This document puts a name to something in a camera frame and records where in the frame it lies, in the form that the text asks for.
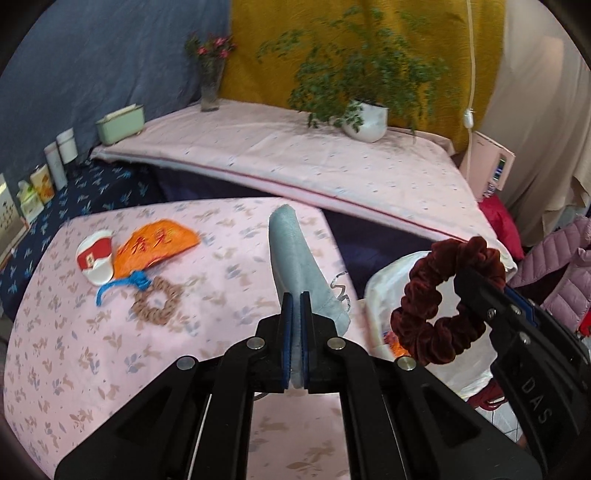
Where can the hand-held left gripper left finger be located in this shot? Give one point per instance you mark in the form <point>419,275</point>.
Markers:
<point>287,341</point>

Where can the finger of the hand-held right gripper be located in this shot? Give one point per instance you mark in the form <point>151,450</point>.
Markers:
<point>526,305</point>
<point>498,318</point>

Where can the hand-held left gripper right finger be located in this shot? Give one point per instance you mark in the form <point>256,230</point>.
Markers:
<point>305,341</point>

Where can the grey sock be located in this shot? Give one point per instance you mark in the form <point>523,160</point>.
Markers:
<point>295,258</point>

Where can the dark red velvet scrunchie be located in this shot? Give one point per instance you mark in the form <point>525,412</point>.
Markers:
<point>415,286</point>

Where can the small orange wrapper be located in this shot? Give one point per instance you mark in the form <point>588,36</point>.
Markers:
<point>397,346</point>

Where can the pink quilted jacket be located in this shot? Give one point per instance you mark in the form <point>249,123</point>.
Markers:
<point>568,258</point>

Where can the red cloth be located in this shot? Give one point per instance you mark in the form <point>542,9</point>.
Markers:
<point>501,226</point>

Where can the dark navy cloth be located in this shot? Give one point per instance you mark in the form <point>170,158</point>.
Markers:
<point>369,230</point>

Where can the pink floral tablecloth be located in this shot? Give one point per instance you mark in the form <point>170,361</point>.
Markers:
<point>138,369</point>

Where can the orange printed bag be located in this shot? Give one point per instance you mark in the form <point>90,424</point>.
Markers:
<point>152,247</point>

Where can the beige curtain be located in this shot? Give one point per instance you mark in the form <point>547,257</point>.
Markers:
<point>540,115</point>

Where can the pale pink dotted sheet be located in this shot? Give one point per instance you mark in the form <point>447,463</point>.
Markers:
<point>277,147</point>

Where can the green plant in white pot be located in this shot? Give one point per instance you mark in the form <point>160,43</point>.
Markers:
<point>367,122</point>

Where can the dark blue floral cloth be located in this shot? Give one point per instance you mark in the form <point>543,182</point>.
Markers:
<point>92,194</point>

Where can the glass vase with red flowers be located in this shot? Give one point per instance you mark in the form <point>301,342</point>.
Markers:
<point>210,92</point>

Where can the pale green tissue box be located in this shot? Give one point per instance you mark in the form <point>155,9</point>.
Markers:
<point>120,127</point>

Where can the yellow curtain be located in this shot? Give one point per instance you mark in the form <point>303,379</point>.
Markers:
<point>249,69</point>

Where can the tall white bottle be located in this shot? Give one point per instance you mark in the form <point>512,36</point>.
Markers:
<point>55,166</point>

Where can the small yellow box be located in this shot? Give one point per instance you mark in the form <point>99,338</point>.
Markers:
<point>41,184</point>

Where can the small green white box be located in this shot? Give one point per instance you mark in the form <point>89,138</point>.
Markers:
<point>30,203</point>

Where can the short white jar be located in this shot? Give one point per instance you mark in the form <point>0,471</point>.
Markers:
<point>67,146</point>

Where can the framed white card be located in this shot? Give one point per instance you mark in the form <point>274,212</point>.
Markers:
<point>11,221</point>

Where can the blue curtain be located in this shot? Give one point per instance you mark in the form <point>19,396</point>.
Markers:
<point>115,60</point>

